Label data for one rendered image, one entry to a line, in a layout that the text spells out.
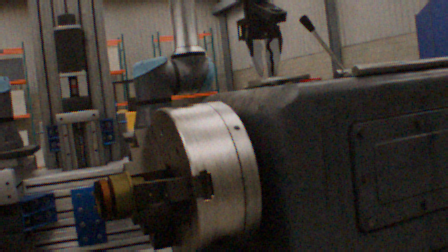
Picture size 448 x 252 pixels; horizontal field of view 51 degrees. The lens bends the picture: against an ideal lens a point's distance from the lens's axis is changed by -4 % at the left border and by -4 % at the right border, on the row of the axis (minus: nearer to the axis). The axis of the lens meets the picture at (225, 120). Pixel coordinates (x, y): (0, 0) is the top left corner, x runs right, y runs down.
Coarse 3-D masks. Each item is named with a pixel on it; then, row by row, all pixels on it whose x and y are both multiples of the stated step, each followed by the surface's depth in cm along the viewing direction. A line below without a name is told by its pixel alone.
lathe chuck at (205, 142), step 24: (168, 120) 91; (192, 120) 89; (216, 120) 90; (168, 144) 93; (192, 144) 85; (216, 144) 86; (192, 168) 83; (216, 168) 84; (216, 192) 83; (240, 192) 85; (192, 216) 85; (216, 216) 84; (240, 216) 86; (192, 240) 87; (240, 240) 89
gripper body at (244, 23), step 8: (240, 0) 123; (248, 0) 120; (248, 16) 118; (256, 16) 117; (240, 24) 122; (248, 24) 118; (256, 24) 117; (264, 24) 118; (272, 24) 118; (256, 32) 117; (264, 32) 118; (272, 32) 118; (240, 40) 123
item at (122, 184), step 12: (108, 180) 91; (120, 180) 90; (132, 180) 92; (96, 192) 93; (108, 192) 88; (120, 192) 88; (132, 192) 89; (96, 204) 93; (108, 204) 88; (120, 204) 88; (132, 204) 89; (144, 204) 92; (108, 216) 89; (120, 216) 90; (132, 216) 91
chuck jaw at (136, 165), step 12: (144, 132) 100; (144, 144) 99; (156, 144) 99; (132, 156) 96; (144, 156) 97; (156, 156) 98; (132, 168) 94; (144, 168) 95; (156, 168) 96; (168, 168) 97; (144, 180) 97
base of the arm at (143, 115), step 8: (136, 104) 153; (144, 104) 150; (152, 104) 149; (160, 104) 150; (168, 104) 152; (136, 112) 153; (144, 112) 150; (152, 112) 149; (136, 120) 151; (144, 120) 150; (136, 128) 151; (144, 128) 148
